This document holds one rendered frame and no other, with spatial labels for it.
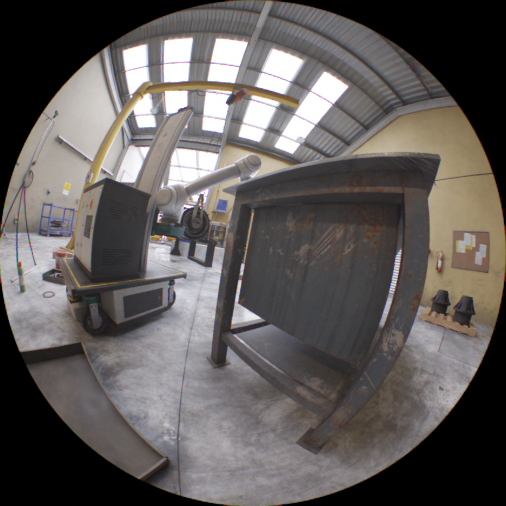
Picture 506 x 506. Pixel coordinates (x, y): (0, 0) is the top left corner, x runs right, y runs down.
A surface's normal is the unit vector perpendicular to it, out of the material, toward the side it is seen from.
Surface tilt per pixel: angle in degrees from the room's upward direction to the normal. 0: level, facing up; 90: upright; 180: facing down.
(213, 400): 0
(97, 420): 0
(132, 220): 90
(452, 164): 90
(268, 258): 90
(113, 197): 90
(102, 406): 0
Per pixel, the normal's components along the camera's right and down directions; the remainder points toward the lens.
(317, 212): -0.74, -0.11
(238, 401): 0.18, -0.98
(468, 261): -0.95, -0.17
